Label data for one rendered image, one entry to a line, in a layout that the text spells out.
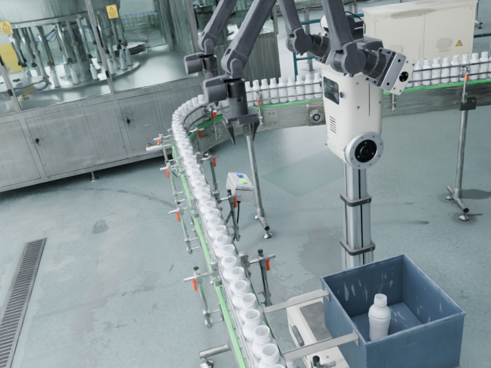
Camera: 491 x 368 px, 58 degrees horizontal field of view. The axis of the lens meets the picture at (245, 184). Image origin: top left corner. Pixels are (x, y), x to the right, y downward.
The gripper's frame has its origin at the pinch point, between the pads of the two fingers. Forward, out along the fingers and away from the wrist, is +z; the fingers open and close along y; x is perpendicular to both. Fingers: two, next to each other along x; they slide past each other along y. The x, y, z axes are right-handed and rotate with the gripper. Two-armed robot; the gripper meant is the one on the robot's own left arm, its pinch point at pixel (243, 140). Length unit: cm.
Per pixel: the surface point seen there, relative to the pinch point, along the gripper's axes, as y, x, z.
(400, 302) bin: 46, -22, 66
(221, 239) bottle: -14.1, -15.2, 25.5
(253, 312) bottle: -13, -51, 25
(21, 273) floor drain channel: -151, 185, 142
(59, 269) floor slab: -121, 177, 142
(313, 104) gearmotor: 77, 138, 38
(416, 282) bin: 46, -30, 51
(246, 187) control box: 3.7, 24.7, 29.6
